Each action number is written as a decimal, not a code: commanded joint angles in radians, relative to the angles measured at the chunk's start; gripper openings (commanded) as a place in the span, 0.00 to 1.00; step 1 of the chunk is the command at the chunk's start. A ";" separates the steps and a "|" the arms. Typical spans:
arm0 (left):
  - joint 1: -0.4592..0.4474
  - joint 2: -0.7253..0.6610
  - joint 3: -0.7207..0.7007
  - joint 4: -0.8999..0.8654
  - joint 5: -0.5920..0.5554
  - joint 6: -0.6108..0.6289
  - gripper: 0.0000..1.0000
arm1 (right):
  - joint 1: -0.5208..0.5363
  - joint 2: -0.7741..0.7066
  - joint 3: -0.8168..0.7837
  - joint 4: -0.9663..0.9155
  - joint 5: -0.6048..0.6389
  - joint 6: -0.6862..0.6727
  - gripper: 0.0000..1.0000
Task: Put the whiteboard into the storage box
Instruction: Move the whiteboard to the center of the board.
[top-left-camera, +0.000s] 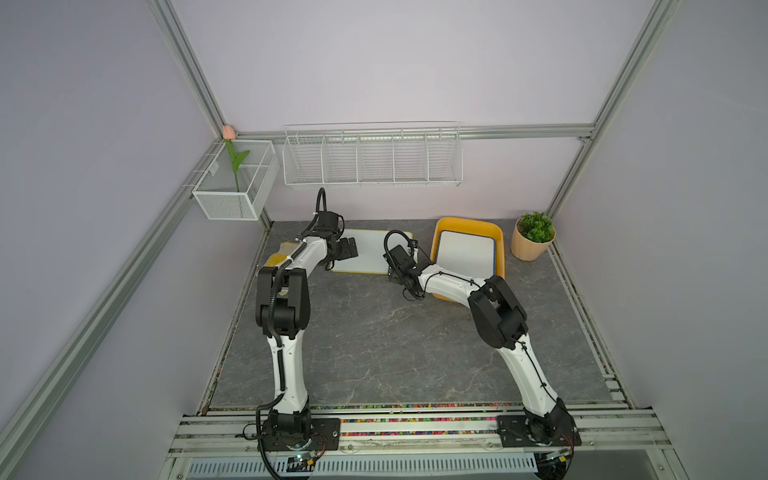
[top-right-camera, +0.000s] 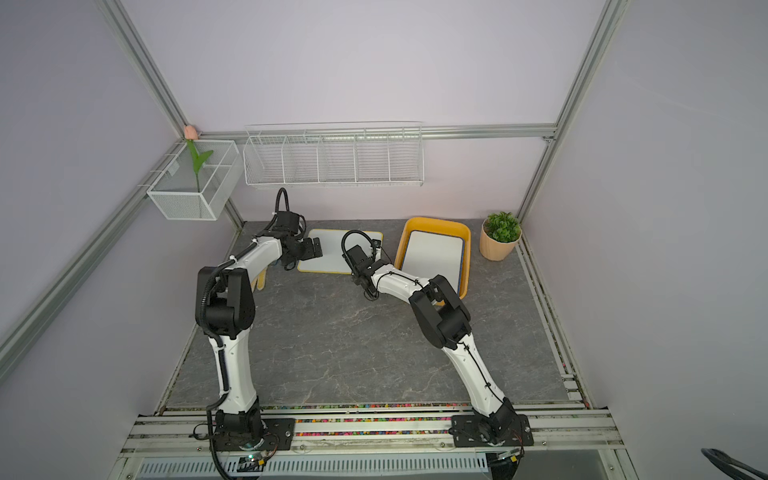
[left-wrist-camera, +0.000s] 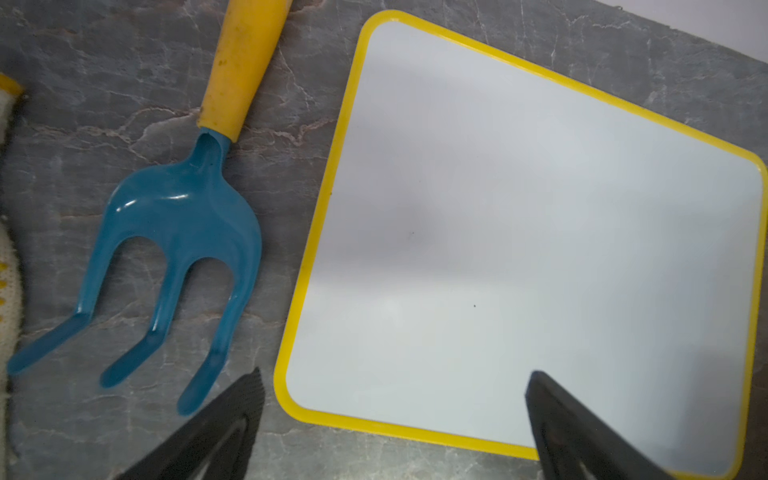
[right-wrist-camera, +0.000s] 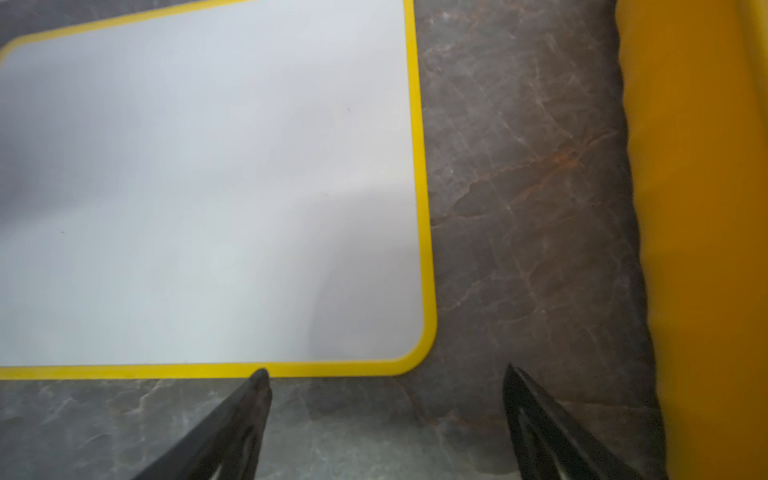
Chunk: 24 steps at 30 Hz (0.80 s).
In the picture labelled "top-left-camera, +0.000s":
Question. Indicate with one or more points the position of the yellow plastic storage box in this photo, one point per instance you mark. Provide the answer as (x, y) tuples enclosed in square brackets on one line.
[(476, 227)]

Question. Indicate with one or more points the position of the artificial pink tulip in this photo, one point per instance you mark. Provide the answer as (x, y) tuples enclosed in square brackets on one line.
[(229, 135)]

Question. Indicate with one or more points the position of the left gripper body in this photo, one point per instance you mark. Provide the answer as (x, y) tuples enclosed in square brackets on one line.
[(343, 250)]

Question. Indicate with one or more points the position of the white wire wall shelf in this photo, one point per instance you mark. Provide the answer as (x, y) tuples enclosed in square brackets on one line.
[(373, 154)]

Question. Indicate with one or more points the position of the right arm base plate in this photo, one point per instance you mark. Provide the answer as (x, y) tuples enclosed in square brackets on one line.
[(522, 430)]

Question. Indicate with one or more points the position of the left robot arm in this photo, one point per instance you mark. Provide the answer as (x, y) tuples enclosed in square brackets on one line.
[(283, 311)]

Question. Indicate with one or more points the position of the yellow-framed whiteboard back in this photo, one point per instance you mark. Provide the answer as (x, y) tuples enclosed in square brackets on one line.
[(370, 259)]

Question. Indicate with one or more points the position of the yellow work glove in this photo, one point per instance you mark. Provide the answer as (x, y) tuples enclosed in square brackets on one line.
[(284, 251)]

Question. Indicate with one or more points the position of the blue-framed whiteboard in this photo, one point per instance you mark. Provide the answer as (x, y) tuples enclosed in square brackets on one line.
[(467, 255)]

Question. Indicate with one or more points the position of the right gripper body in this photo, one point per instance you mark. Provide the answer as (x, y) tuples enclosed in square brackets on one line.
[(392, 276)]

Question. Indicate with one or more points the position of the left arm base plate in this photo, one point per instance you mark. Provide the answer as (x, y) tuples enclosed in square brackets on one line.
[(318, 433)]

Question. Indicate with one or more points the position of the potted green plant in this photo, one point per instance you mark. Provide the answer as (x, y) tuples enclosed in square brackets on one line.
[(533, 234)]

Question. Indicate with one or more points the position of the white mesh corner basket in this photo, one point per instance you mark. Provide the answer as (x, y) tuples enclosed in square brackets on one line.
[(215, 191)]

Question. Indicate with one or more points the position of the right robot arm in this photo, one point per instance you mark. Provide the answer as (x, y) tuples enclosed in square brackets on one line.
[(501, 322)]

